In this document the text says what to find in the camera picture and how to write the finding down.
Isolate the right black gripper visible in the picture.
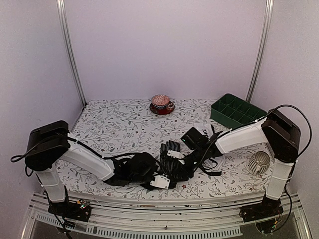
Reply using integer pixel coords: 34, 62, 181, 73
170, 147, 206, 182

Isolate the navy striped underwear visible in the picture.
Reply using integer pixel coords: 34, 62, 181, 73
160, 140, 194, 182

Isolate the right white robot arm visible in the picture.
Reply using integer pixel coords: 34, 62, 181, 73
181, 106, 305, 217

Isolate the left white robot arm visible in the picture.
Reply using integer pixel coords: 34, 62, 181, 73
10, 120, 158, 216

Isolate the white black-trimmed underwear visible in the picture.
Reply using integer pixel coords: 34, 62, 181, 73
194, 123, 223, 176

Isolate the green divided organizer tray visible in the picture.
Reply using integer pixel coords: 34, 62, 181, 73
210, 93, 267, 129

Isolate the floral tablecloth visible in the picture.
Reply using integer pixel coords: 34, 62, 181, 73
57, 99, 272, 200

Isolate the dark red saucer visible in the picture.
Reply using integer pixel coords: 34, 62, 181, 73
149, 101, 175, 115

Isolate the striped glass mug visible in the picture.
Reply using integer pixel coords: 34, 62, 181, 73
248, 151, 270, 176

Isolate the red patterned bowl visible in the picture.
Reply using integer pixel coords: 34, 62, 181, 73
151, 94, 170, 109

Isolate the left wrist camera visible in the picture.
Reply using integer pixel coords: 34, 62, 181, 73
150, 175, 170, 189

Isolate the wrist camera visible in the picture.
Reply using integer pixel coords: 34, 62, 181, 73
167, 150, 185, 160
150, 175, 170, 189

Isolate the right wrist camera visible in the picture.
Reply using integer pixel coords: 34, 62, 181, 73
167, 150, 185, 160

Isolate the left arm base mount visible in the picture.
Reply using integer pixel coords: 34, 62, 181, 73
48, 199, 92, 222

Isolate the front aluminium rail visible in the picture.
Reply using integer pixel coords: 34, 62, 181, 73
21, 191, 312, 239

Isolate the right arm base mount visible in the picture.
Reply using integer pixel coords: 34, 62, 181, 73
239, 195, 283, 222

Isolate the right aluminium frame post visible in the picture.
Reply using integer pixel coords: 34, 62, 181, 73
246, 0, 274, 102

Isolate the aluminium frame post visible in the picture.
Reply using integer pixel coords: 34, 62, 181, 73
246, 0, 274, 102
56, 0, 87, 107

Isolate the left aluminium frame post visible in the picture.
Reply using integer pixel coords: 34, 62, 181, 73
56, 0, 87, 107

